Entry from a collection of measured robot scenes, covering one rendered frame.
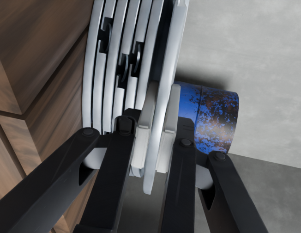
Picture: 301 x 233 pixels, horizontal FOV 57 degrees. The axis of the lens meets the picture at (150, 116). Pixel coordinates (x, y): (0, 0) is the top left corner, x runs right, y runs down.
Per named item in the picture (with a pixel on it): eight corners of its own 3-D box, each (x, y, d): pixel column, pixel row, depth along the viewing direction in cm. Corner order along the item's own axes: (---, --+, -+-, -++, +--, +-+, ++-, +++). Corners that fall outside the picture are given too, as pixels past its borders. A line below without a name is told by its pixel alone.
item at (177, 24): (183, 9, 48) (187, 9, 48) (148, 179, 44) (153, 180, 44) (217, -211, 19) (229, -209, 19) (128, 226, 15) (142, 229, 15)
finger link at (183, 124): (171, 162, 14) (230, 174, 14) (176, 115, 18) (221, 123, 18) (166, 184, 15) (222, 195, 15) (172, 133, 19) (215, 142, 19)
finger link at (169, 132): (163, 130, 15) (176, 133, 15) (171, 82, 21) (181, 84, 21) (154, 172, 17) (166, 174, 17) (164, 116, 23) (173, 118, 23)
